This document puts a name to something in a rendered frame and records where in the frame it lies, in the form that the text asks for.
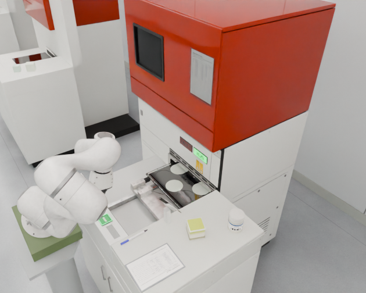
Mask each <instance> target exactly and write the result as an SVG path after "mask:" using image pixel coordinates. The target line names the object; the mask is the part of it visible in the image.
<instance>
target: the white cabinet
mask: <svg viewBox="0 0 366 293"><path fill-rule="evenodd" d="M78 225H79V226H80V227H81V229H82V231H83V234H82V239H80V244H81V249H82V253H83V255H84V260H85V264H86V267H87V269H88V271H89V273H90V275H91V276H92V278H93V279H94V282H95V284H96V285H97V287H98V288H99V290H100V292H101V293H132V292H131V291H130V289H129V288H128V286H127V285H126V283H125V282H124V280H123V278H122V277H121V275H120V274H119V272H118V271H117V269H116V268H115V266H114V265H113V264H112V262H111V261H110V259H109V258H108V256H107V254H106V253H105V251H104V250H103V248H102V247H101V245H100V243H99V242H98V240H97V239H96V237H95V236H94V234H93V233H92V231H91V229H90V228H89V227H88V225H87V224H80V223H78ZM259 254H260V251H258V252H257V253H256V254H254V255H253V256H252V257H250V258H249V259H248V260H246V261H244V262H243V263H242V264H240V265H239V266H238V267H236V268H234V269H233V270H232V271H230V272H229V273H228V274H226V275H225V276H223V277H222V278H220V279H219V280H218V281H216V282H215V283H213V284H212V285H211V286H209V287H208V288H206V289H205V290H203V291H202V292H201V293H250V292H251V289H252V284H253V280H254V275H255V272H256V267H257V262H258V259H259Z"/></svg>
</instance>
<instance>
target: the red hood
mask: <svg viewBox="0 0 366 293"><path fill-rule="evenodd" d="M335 6H336V3H332V2H327V1H322V0H124V10H125V24H126V31H127V45H128V58H129V66H130V79H131V91H132V92H133V93H134V94H135V95H137V96H138V97H140V98H141V99H142V100H143V101H145V102H146V103H147V104H148V105H150V106H151V107H152V108H154V109H155V110H157V111H158V112H159V113H161V114H162V115H163V116H164V117H166V118H167V119H169V120H170V121H171V122H173V123H174V124H175V125H176V126H178V127H179V128H180V129H182V130H183V131H185V132H186V133H187V134H189V135H190V136H191V137H192V138H194V139H195V140H197V141H198V142H199V143H201V144H202V145H203V146H204V147H206V148H207V149H208V150H210V151H211V152H212V153H215V152H217V151H219V150H221V149H223V148H226V147H228V146H230V145H232V144H234V143H236V142H239V141H241V140H243V139H245V138H247V137H250V136H252V135H254V134H257V133H259V132H261V131H263V130H265V129H267V128H270V127H272V126H274V125H276V124H278V123H281V122H283V121H285V120H288V119H290V118H291V117H294V116H296V115H298V114H301V113H303V112H305V111H307V110H308V109H309V106H310V102H311V98H312V95H313V91H314V87H315V83H316V80H317V76H318V72H319V69H320V65H321V61H322V57H323V54H324V50H325V46H326V42H327V39H328V34H329V31H330V28H331V24H332V19H333V16H334V13H335Z"/></svg>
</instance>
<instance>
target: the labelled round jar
mask: <svg viewBox="0 0 366 293"><path fill-rule="evenodd" d="M244 218H245V213H244V211H243V210H241V209H238V208H234V209H231V210H230V211H229V218H228V229H229V231H231V232H233V233H239V232H241V231H242V228H243V222H244Z"/></svg>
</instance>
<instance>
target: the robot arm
mask: <svg viewBox="0 0 366 293"><path fill-rule="evenodd" d="M120 155H121V146H120V144H119V143H118V142H117V141H116V140H115V136H114V135H113V134H111V133H108V132H100V133H96V134H95V136H94V139H80V140H78V141H77V142H76V145H75V148H74V154H69V155H56V156H51V157H49V158H46V159H44V160H43V161H42V162H41V163H40V164H39V165H38V166H37V167H36V168H35V171H34V181H35V183H36V185H37V186H32V187H29V188H27V189H26V190H24V191H23V192H22V193H21V195H20V196H19V198H18V200H17V208H18V211H19V212H20V213H21V214H22V216H21V223H22V226H23V228H24V229H25V231H26V232H27V233H28V234H30V235H32V236H33V237H37V238H45V237H49V236H51V235H52V236H54V237H56V238H64V237H66V236H68V235H69V234H70V233H71V232H72V231H73V230H74V229H75V227H76V225H77V223H80V224H92V223H94V222H96V221H98V220H99V219H100V218H101V217H102V216H103V215H104V214H105V212H106V209H107V205H108V202H107V197H106V196H105V193H106V191H107V190H108V189H110V188H112V186H113V170H112V167H113V165H115V164H116V162H117V161H118V160H119V158H120ZM76 170H88V171H91V172H90V175H89V180H87V179H86V178H85V177H84V176H82V175H81V174H80V173H79V172H78V171H76Z"/></svg>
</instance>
